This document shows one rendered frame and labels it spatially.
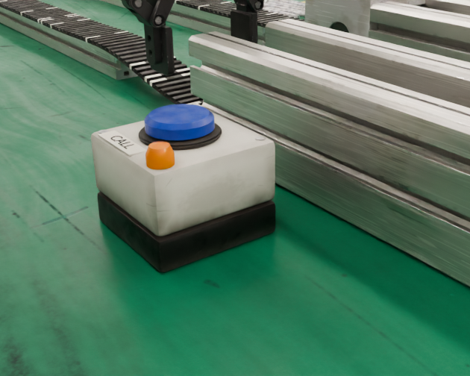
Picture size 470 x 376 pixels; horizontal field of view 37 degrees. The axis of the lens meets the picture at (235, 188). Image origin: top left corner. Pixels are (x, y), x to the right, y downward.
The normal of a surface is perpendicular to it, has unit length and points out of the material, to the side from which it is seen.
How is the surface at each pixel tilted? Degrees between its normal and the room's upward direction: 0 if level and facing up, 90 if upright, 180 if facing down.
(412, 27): 90
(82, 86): 0
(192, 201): 90
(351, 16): 90
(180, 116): 3
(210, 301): 0
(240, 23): 90
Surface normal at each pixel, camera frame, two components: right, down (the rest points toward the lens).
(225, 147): -0.02, -0.91
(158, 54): 0.57, 0.34
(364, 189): -0.82, 0.26
